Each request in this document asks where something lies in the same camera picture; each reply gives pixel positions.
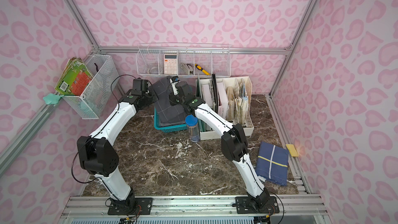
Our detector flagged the dark grey checked pillowcase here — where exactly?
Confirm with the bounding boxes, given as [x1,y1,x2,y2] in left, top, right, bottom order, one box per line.
[153,76,185,116]
[158,113,187,127]

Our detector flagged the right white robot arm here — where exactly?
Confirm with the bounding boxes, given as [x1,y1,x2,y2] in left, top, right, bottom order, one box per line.
[169,76,271,213]

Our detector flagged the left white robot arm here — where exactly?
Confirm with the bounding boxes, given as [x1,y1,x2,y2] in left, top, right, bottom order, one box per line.
[77,78,158,202]

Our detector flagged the teal plastic basket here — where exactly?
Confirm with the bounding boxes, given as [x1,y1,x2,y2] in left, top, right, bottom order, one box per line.
[154,110,187,133]

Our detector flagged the navy blue folded pillowcase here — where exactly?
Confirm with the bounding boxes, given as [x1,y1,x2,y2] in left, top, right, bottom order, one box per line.
[256,142,289,186]

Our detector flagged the grey stapler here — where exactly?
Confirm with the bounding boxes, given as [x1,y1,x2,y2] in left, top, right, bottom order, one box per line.
[180,63,194,75]

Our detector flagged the blue lid pencil jar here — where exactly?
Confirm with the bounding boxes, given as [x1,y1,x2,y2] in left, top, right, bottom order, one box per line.
[185,115,201,143]

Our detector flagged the clear tape roll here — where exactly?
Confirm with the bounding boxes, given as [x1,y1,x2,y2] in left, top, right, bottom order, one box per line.
[148,66,159,75]

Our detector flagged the yellow utility knife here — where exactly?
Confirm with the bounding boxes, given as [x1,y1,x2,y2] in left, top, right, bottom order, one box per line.
[195,64,211,76]

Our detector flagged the black folder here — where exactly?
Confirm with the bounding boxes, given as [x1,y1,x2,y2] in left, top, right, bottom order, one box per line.
[211,74,219,113]

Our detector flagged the white calculator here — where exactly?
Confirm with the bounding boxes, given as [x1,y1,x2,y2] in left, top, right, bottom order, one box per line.
[164,54,178,75]

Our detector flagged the green folder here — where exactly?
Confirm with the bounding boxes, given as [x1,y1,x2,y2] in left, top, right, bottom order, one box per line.
[196,75,206,132]

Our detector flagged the pink white book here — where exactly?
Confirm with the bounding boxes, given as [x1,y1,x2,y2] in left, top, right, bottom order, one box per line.
[217,82,229,119]

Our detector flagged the white desktop file organizer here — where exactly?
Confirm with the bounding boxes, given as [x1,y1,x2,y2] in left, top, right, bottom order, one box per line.
[200,76,254,136]

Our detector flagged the green red book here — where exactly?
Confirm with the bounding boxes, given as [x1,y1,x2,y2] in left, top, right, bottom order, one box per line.
[55,57,93,96]

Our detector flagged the yellow sponge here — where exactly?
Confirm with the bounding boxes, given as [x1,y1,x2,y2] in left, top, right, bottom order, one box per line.
[286,144,299,157]

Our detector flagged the white wire wall shelf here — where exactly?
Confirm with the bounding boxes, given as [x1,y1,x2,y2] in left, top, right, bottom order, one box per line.
[136,45,231,77]

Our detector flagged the white mesh wall basket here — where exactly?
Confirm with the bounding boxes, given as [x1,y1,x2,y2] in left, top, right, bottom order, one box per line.
[63,55,119,119]

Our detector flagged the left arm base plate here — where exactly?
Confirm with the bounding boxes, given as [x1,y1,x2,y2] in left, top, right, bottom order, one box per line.
[107,197,153,216]

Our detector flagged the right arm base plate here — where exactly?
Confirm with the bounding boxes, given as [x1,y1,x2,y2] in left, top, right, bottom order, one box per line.
[233,196,280,215]

